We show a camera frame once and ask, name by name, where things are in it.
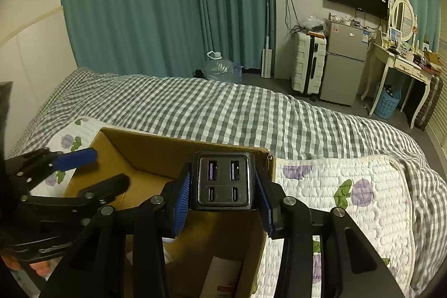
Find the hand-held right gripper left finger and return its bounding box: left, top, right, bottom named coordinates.
left=40, top=163, right=192, bottom=298

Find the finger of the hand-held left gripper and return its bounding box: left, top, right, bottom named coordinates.
left=5, top=148, right=98, bottom=197
left=21, top=174, right=130, bottom=215

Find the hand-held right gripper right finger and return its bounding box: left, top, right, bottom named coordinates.
left=255, top=170, right=425, bottom=298

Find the black multi-port charger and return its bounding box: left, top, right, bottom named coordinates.
left=193, top=152, right=258, bottom=212

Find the brown cardboard box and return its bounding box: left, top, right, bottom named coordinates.
left=63, top=127, right=276, bottom=298

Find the person's left hand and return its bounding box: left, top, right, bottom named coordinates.
left=0, top=248, right=56, bottom=285

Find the white paper packet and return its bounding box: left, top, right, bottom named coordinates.
left=197, top=257, right=244, bottom=298

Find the grey checked bed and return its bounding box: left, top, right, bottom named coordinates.
left=7, top=67, right=447, bottom=288

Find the white floral quilted mat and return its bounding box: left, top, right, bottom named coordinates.
left=45, top=116, right=419, bottom=298

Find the clear water jug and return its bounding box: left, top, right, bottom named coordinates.
left=203, top=51, right=243, bottom=81

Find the white suitcase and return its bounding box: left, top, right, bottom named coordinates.
left=291, top=32, right=329, bottom=100

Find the white flat mop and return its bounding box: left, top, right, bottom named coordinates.
left=261, top=0, right=272, bottom=78

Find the blue plastic basket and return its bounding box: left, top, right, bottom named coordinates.
left=374, top=86, right=402, bottom=119

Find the silver small fridge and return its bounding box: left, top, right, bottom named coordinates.
left=319, top=19, right=373, bottom=106

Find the wide teal curtain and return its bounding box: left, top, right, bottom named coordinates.
left=59, top=0, right=197, bottom=77

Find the clear plastic bag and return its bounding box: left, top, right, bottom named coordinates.
left=299, top=15, right=329, bottom=35

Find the white dressing table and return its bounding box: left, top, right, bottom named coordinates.
left=360, top=39, right=441, bottom=130

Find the plaid storage bag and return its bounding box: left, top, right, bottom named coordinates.
left=417, top=74, right=444, bottom=131

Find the narrow teal curtain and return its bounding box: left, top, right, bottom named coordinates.
left=192, top=0, right=277, bottom=70

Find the oval white-framed mirror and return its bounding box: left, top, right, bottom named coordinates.
left=388, top=0, right=418, bottom=44

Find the black wall cable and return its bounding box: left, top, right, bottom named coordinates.
left=284, top=0, right=301, bottom=37

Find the small picture frame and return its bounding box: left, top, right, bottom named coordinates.
left=389, top=27, right=402, bottom=48

